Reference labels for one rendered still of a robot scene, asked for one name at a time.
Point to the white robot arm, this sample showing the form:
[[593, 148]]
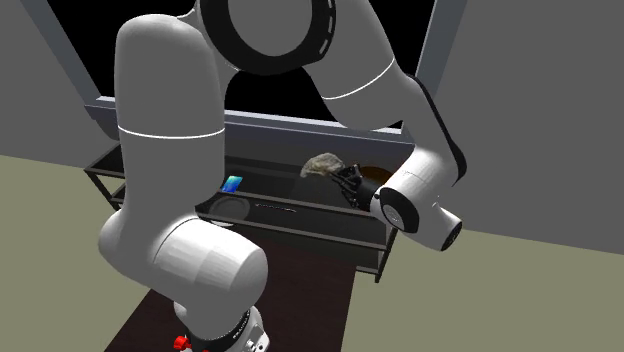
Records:
[[166, 97]]

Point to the dark robot stand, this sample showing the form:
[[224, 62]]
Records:
[[302, 302]]

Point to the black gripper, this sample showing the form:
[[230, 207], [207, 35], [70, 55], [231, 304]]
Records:
[[360, 189]]

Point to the blue tablet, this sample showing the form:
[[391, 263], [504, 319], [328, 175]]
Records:
[[232, 184]]

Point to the brown round bowl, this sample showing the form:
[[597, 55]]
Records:
[[376, 174]]

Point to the dark metal frame table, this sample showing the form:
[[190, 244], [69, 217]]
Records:
[[317, 196]]

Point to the grey rough lump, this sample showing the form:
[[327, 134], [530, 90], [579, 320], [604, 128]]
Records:
[[322, 164]]

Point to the grey framed dark window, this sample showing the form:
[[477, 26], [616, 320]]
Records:
[[88, 29]]

